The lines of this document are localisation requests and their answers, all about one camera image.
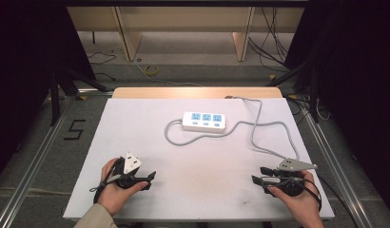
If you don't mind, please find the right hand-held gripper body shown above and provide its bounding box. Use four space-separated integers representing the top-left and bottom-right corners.
271 157 318 198

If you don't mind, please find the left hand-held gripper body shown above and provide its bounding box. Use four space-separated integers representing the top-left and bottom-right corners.
111 151 144 191

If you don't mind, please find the person's left hand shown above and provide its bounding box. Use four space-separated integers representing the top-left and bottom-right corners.
97 157 149 218

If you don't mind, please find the person's right hand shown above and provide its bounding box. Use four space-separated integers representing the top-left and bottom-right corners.
266 170 324 221

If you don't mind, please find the white table mat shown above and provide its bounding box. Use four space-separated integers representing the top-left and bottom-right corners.
62 97 336 222

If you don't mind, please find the black metal stand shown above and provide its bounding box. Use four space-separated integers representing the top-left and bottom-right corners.
49 62 110 127
264 59 322 124

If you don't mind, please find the white power strip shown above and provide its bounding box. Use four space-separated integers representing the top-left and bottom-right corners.
181 110 227 134

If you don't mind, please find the yellow tape roll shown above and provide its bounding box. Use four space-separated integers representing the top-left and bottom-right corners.
143 64 161 77

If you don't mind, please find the black curtain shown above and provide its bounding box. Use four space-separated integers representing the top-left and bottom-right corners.
283 0 390 219
0 0 97 184

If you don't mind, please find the beige wooden desk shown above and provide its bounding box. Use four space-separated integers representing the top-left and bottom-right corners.
66 6 307 63

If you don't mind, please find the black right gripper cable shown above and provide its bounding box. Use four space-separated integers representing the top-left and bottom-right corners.
302 172 357 228

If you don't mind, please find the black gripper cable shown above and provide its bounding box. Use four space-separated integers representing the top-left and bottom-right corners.
302 172 357 228
88 160 123 205

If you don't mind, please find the grey power strip cable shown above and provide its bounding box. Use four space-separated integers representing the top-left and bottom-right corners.
164 95 301 162

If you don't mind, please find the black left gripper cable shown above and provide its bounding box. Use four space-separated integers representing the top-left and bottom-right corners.
88 160 123 205

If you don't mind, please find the aluminium floor rail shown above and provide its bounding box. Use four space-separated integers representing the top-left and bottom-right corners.
0 94 75 228
301 108 377 228

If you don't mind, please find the white floor cable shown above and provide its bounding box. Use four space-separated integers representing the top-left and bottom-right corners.
133 59 205 87

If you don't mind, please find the thin black floor cable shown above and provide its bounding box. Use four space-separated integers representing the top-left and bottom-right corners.
87 49 118 82

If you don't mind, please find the bundle of black cables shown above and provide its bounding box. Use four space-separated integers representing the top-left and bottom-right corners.
247 7 292 73

